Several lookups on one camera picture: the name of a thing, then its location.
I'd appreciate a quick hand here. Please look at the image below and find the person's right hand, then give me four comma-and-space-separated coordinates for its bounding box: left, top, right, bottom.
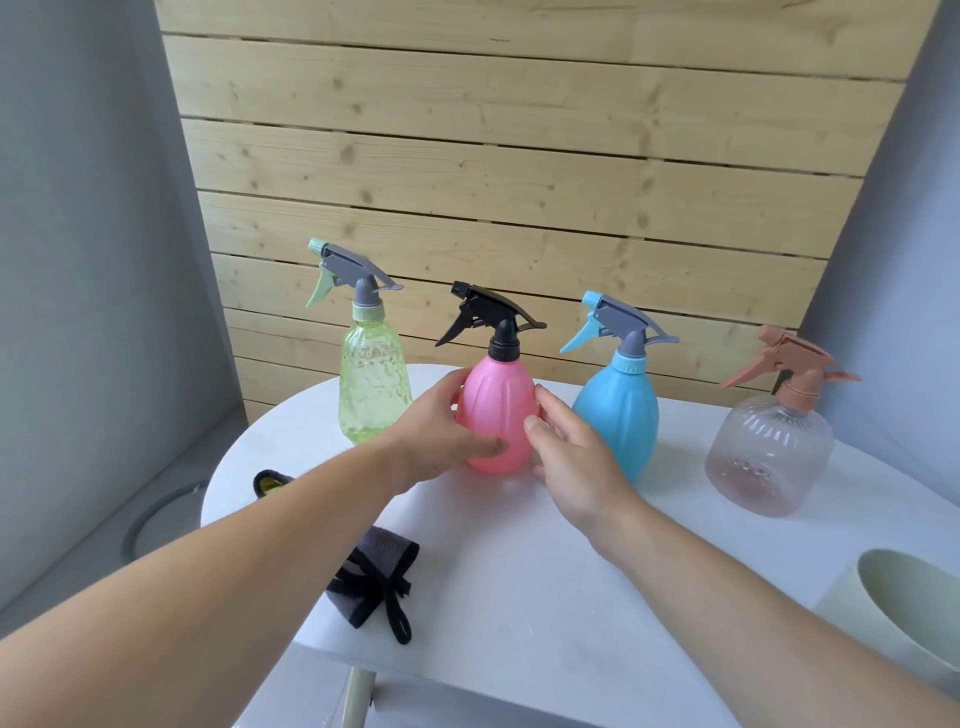
522, 383, 650, 564

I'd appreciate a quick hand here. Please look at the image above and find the person's left hand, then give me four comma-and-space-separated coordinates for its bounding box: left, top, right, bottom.
378, 367, 510, 496

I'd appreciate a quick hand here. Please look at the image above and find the blue spray bottle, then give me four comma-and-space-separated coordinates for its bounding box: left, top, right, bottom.
572, 367, 661, 486

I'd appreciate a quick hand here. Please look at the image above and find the pink spray bottle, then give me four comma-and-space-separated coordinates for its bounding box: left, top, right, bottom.
454, 354, 541, 476

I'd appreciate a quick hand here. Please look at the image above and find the green clear spray bottle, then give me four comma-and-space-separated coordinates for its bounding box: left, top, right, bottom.
338, 303, 413, 446

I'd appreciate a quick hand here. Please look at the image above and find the black spray nozzle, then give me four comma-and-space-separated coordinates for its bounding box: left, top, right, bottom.
434, 281, 548, 364

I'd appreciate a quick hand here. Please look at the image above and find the blue grey spray nozzle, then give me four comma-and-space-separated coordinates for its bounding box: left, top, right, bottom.
559, 290, 681, 376

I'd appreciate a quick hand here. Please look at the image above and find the clear ribbed spray bottle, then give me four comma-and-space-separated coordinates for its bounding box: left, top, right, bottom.
704, 393, 836, 519

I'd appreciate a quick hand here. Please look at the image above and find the green grey spray nozzle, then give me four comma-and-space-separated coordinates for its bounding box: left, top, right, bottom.
305, 238, 405, 324

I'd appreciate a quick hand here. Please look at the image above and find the orange spray head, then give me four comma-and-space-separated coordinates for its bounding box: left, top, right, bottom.
719, 323, 863, 412

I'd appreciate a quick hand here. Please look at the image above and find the beige cup with metal handle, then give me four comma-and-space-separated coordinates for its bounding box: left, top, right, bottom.
813, 548, 960, 699

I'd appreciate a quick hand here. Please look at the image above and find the person's left forearm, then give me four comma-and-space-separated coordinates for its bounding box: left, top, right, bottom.
0, 438, 403, 728

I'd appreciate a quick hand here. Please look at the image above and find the person's right forearm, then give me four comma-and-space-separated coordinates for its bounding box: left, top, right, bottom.
596, 498, 960, 728

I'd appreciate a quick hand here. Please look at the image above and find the grey cloth with black trim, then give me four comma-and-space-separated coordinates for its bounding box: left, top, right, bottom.
252, 469, 421, 646

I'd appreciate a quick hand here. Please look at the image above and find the white oval table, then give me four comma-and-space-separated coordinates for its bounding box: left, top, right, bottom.
200, 364, 960, 728

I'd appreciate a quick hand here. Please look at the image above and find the grey rubber ring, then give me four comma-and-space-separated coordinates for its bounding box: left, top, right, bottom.
121, 479, 211, 564

